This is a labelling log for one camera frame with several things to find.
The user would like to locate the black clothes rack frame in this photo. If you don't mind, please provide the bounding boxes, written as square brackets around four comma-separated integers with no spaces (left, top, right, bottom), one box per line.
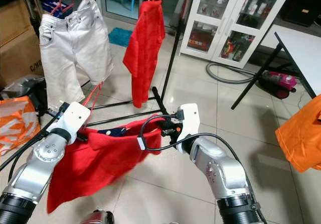
[20,0,202,127]

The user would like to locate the grey vacuum hose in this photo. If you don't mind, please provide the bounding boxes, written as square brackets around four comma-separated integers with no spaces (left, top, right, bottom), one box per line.
[205,61,267,86]

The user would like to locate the white glass door cabinet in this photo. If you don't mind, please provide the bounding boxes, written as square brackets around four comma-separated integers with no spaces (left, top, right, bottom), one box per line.
[181,0,296,69]

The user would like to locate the pink vacuum cleaner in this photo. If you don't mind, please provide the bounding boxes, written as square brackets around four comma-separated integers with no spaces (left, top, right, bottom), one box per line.
[258,70,298,100]

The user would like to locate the plain brown cardboard box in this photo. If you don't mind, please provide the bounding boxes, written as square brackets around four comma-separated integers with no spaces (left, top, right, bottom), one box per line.
[0,0,34,47]

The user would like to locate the grey framed glass door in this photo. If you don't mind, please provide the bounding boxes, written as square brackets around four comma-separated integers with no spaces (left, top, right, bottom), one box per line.
[95,0,192,32]

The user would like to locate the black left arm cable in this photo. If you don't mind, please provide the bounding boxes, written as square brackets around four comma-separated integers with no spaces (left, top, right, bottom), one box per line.
[0,115,64,172]

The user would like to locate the white denim shorts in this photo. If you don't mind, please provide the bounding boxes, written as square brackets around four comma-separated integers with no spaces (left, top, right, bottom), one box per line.
[39,0,115,109]

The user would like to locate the teal floor mat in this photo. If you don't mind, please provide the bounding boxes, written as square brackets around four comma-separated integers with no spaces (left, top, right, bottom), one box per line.
[108,27,134,48]

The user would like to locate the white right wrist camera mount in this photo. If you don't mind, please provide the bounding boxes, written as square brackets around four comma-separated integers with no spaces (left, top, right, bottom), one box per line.
[175,103,201,152]

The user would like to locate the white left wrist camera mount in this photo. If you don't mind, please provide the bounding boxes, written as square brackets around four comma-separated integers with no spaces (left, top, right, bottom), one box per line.
[56,101,92,145]

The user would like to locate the blue printed box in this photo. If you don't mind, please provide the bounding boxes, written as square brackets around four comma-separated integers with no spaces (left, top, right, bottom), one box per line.
[43,0,76,18]

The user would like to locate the white table with black legs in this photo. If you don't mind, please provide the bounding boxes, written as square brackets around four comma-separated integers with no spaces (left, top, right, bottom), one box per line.
[230,23,321,110]

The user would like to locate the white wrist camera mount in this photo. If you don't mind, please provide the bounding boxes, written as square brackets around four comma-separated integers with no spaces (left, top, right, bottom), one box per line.
[175,103,201,152]
[56,101,92,145]

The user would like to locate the orange shirt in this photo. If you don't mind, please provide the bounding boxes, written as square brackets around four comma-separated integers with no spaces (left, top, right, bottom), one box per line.
[274,94,321,174]

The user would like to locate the red polo shirt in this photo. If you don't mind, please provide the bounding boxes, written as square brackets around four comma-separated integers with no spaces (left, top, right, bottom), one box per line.
[46,114,169,215]

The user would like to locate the printed brown cardboard box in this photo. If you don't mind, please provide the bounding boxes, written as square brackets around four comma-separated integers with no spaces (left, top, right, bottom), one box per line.
[0,31,45,89]

